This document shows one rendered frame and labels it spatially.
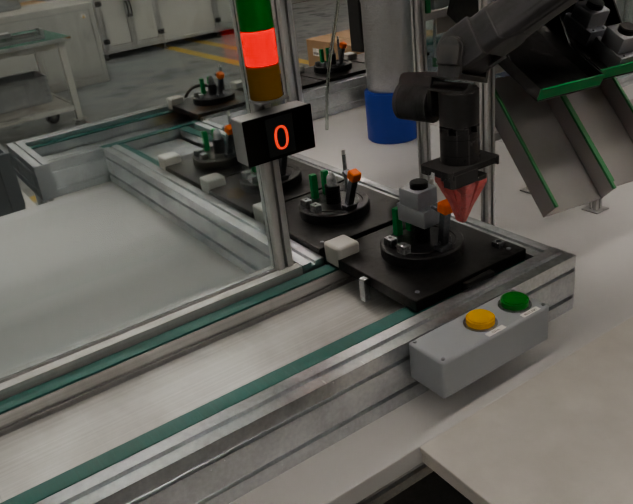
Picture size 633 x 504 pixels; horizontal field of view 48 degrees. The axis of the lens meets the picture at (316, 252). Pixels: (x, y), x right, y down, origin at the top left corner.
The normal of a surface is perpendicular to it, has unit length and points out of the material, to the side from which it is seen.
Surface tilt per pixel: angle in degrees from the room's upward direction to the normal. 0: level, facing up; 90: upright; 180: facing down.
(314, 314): 0
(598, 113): 45
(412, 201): 90
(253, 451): 90
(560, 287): 90
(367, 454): 0
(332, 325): 0
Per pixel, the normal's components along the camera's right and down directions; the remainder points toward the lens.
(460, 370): 0.56, 0.31
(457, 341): -0.11, -0.89
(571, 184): 0.21, -0.37
